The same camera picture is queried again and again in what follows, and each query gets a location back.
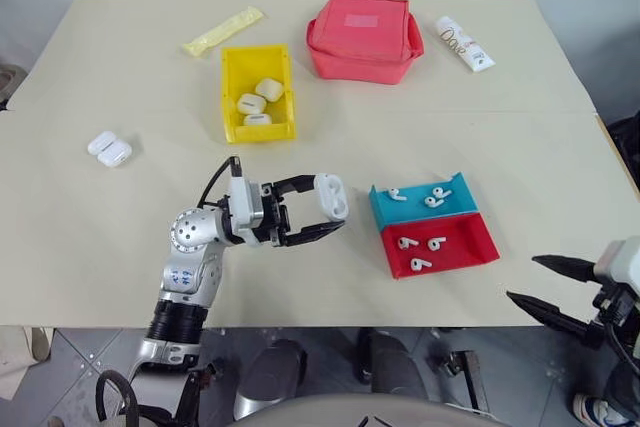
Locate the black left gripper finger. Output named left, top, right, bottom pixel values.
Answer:
left=272, top=174, right=321, bottom=199
left=283, top=219, right=347, bottom=248

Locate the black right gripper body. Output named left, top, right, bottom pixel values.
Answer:
left=591, top=280, right=640, bottom=344

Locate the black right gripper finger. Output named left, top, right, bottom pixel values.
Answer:
left=505, top=290, right=602, bottom=349
left=531, top=254, right=597, bottom=283

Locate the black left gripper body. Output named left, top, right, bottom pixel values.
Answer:
left=258, top=180, right=295, bottom=248

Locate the yellow plastic bin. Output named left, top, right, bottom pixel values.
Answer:
left=220, top=43, right=299, bottom=145

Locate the blue plastic tray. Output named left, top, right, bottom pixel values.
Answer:
left=368, top=171, right=479, bottom=229

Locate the white and blue sneaker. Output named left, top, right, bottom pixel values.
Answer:
left=571, top=392, right=637, bottom=427

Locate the red plastic tray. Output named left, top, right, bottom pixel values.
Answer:
left=380, top=211, right=502, bottom=281

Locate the black chair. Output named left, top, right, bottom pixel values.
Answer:
left=606, top=113, right=640, bottom=199

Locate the dark rounded shape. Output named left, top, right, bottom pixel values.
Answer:
left=356, top=328, right=430, bottom=404

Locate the red fabric bag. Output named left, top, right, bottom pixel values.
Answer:
left=305, top=0, right=426, bottom=85

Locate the long yellow packet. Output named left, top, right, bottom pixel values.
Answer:
left=181, top=5, right=264, bottom=59

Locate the grey robot torso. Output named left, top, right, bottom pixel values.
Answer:
left=278, top=393, right=512, bottom=427

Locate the white printed tube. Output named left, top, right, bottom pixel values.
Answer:
left=435, top=15, right=497, bottom=74

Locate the white cloth bag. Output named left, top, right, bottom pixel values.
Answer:
left=0, top=325, right=54, bottom=399

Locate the brown round stool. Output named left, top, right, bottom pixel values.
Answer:
left=0, top=61, right=27, bottom=109

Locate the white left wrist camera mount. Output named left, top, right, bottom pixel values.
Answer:
left=228, top=174, right=267, bottom=248

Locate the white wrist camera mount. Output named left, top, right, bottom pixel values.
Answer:
left=594, top=236, right=640, bottom=294
left=228, top=174, right=267, bottom=248

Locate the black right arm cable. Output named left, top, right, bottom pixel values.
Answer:
left=604, top=321, right=640, bottom=374

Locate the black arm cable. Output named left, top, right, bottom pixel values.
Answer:
left=604, top=321, right=640, bottom=374
left=198, top=156, right=244, bottom=209

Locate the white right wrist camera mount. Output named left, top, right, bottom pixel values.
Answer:
left=594, top=236, right=640, bottom=294

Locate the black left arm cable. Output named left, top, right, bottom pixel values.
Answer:
left=198, top=156, right=244, bottom=209

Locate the metal stand bracket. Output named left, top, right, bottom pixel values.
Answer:
left=438, top=348, right=492, bottom=414

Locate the black looped floor cable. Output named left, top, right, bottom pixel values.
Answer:
left=94, top=369, right=174, bottom=427

